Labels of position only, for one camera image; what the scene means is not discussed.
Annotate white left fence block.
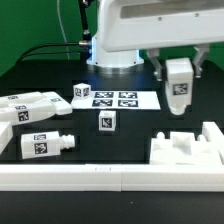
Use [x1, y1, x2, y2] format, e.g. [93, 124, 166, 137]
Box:
[0, 122, 13, 154]

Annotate white front fence rail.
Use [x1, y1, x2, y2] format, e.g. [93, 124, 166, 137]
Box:
[0, 165, 224, 192]

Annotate white tagged bar part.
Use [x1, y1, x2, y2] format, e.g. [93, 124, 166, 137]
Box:
[0, 101, 56, 126]

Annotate black cables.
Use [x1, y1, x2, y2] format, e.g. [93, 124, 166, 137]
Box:
[16, 40, 93, 64]

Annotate rear white tagged cube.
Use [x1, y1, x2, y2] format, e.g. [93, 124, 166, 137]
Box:
[73, 83, 91, 99]

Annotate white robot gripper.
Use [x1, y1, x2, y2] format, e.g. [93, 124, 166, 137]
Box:
[98, 0, 224, 81]

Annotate white long chair back part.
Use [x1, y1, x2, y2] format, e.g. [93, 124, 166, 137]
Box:
[0, 91, 72, 115]

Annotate thin white cable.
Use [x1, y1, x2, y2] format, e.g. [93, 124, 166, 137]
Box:
[56, 0, 72, 61]

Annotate paper sheet with tags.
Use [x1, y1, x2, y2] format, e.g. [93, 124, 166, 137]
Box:
[71, 91, 161, 110]

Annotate white chair seat part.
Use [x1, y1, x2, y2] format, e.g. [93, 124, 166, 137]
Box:
[149, 132, 222, 166]

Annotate small white tagged cube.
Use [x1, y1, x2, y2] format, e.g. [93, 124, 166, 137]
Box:
[98, 110, 116, 131]

